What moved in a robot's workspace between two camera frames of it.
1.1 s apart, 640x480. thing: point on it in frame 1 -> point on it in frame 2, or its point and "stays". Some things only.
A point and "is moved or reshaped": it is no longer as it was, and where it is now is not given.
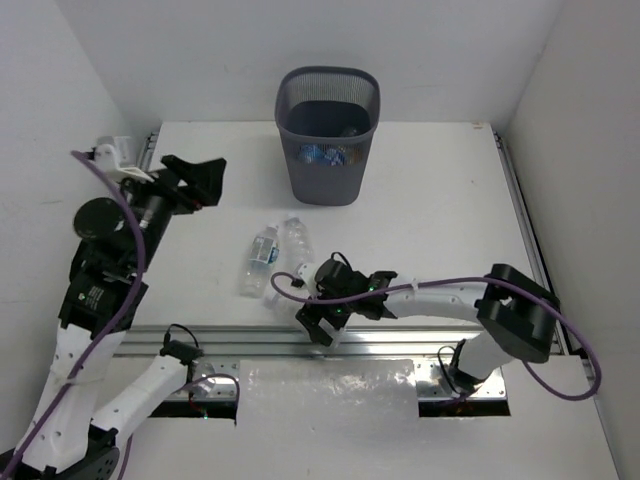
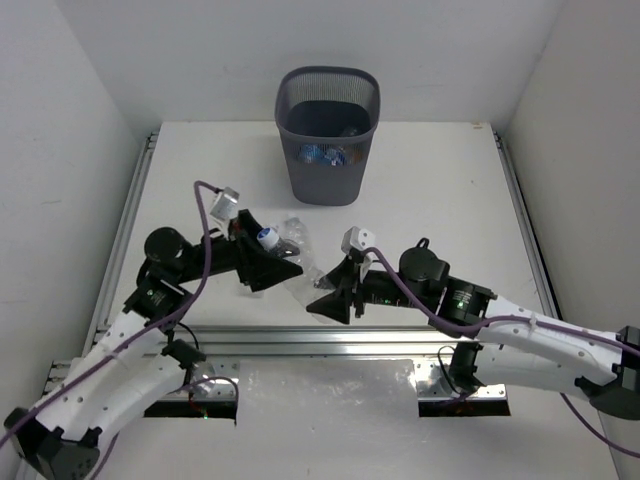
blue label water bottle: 336,155 stays
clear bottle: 293,306 is moved or reshaped
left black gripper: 182,186 -> 241,257
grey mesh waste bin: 328,117 stays
